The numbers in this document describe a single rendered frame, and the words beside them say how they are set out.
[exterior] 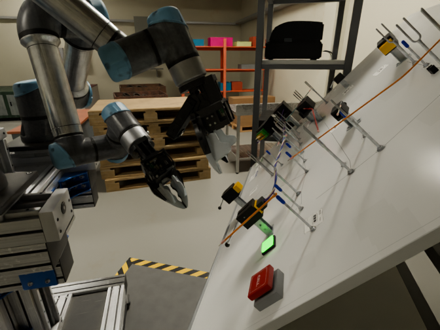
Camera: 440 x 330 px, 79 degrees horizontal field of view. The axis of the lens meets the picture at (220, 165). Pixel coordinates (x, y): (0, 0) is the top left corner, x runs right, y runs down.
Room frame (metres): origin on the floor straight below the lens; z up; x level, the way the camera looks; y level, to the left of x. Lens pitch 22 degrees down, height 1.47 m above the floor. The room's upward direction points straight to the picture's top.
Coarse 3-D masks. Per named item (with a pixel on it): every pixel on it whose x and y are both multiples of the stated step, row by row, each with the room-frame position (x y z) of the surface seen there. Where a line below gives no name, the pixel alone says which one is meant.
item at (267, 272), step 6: (264, 270) 0.38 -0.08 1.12; (270, 270) 0.37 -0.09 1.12; (252, 276) 0.39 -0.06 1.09; (258, 276) 0.38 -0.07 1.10; (264, 276) 0.36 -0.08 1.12; (270, 276) 0.36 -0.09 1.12; (252, 282) 0.37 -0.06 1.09; (258, 282) 0.36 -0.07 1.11; (264, 282) 0.35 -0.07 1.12; (270, 282) 0.35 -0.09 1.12; (252, 288) 0.36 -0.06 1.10; (258, 288) 0.35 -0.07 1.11; (264, 288) 0.34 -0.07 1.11; (270, 288) 0.34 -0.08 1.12; (252, 294) 0.34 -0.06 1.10; (258, 294) 0.34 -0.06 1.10; (252, 300) 0.34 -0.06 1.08
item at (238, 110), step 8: (232, 104) 3.96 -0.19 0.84; (240, 104) 3.96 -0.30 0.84; (248, 104) 3.36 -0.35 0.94; (272, 104) 3.42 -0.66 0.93; (288, 104) 3.47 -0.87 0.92; (296, 104) 3.50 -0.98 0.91; (232, 112) 3.47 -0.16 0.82; (240, 112) 3.33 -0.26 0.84; (248, 112) 3.35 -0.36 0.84; (272, 144) 4.00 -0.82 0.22; (232, 152) 3.63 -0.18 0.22; (240, 152) 3.62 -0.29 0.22; (264, 152) 3.62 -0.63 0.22
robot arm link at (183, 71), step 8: (176, 64) 0.60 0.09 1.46; (184, 64) 0.59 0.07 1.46; (192, 64) 0.60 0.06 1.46; (200, 64) 0.61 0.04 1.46; (176, 72) 0.60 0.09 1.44; (184, 72) 0.59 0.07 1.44; (192, 72) 0.59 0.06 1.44; (200, 72) 0.60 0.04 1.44; (176, 80) 0.60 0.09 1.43; (184, 80) 0.59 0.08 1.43; (192, 80) 0.60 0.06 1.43
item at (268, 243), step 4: (272, 236) 0.52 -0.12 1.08; (268, 240) 0.51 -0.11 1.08; (272, 240) 0.51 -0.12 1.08; (264, 244) 0.51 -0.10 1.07; (268, 244) 0.50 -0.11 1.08; (272, 244) 0.49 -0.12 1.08; (264, 248) 0.50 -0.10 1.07; (268, 248) 0.49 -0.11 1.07; (272, 248) 0.49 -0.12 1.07; (264, 252) 0.49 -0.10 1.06
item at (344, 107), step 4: (340, 104) 0.74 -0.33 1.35; (344, 104) 0.76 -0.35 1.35; (332, 108) 0.78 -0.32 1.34; (336, 108) 0.74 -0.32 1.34; (344, 108) 0.74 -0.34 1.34; (348, 108) 0.75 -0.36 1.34; (332, 112) 0.74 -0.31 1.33; (336, 112) 0.74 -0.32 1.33; (336, 116) 0.75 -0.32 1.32; (340, 116) 0.74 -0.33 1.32; (344, 120) 0.74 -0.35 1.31; (356, 120) 0.74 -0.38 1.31; (360, 120) 0.72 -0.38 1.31; (348, 124) 0.74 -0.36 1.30; (348, 128) 0.74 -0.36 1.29
